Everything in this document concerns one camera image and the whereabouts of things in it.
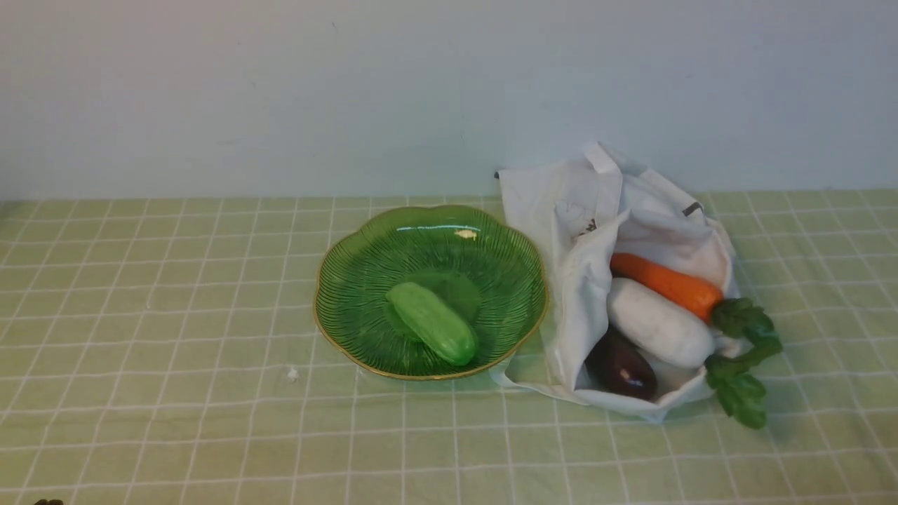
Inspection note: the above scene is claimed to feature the green glass plate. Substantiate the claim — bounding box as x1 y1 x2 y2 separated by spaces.
314 205 549 382

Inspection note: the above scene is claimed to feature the green checkered tablecloth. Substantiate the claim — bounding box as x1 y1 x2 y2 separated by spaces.
1 189 897 504

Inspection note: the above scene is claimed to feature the orange carrot with leaves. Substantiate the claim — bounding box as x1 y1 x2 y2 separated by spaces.
610 252 783 356

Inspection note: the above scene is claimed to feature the white radish with leaves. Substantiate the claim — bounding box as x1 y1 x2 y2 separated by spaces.
607 278 782 429

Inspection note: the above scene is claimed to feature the white cloth bag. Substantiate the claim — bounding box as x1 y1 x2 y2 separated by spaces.
490 142 739 422

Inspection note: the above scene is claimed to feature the dark purple eggplant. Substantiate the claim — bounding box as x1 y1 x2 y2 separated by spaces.
584 325 658 400

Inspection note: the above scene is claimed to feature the green cucumber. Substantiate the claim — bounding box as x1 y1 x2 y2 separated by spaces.
386 282 478 367

